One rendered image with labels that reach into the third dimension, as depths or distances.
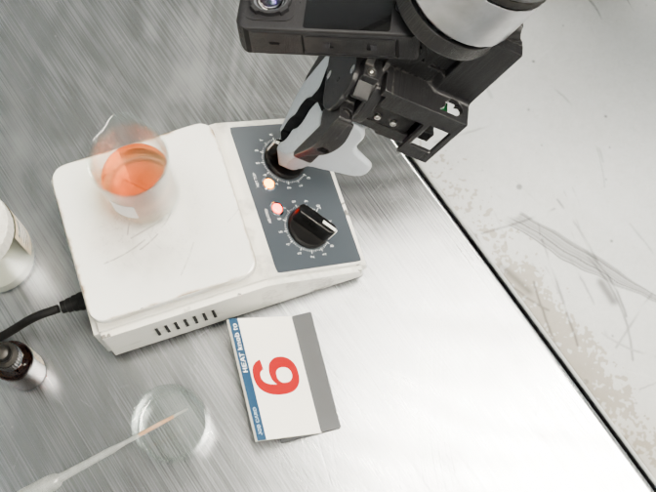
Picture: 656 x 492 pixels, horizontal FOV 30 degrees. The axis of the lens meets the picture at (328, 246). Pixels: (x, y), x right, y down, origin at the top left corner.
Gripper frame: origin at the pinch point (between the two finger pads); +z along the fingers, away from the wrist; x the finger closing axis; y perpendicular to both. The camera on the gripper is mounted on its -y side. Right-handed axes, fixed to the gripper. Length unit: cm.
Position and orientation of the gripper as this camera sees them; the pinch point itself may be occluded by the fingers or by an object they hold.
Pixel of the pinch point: (282, 143)
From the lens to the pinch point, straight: 88.2
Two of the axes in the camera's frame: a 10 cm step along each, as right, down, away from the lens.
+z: -4.6, 4.1, 7.9
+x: 1.2, -8.5, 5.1
